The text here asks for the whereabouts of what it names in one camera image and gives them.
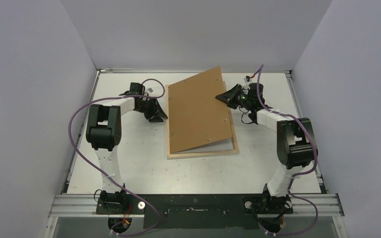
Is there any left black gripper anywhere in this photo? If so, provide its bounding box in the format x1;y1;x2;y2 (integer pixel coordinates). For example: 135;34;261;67
136;98;167;122

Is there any printed colour photo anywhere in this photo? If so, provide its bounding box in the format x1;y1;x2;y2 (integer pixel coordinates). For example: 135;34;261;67
179;138;234;154

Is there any white wooden picture frame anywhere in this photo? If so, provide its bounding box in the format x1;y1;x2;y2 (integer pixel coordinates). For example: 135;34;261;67
166;109;240;160

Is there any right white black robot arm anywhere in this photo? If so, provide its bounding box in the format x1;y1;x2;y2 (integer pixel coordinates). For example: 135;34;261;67
215;83;318;214

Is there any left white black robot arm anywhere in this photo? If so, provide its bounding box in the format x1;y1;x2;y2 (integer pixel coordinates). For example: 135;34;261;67
86;82;168;214

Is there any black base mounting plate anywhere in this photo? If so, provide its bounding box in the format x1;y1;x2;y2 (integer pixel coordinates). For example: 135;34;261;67
95;191;293;233

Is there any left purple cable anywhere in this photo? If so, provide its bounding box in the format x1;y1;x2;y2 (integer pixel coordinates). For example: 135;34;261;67
68;78;167;237

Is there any purple cable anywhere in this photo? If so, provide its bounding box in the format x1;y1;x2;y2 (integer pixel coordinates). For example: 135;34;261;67
250;64;319;237
68;78;167;237

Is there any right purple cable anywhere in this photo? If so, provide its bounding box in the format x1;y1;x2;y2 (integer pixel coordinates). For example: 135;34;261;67
250;64;319;237

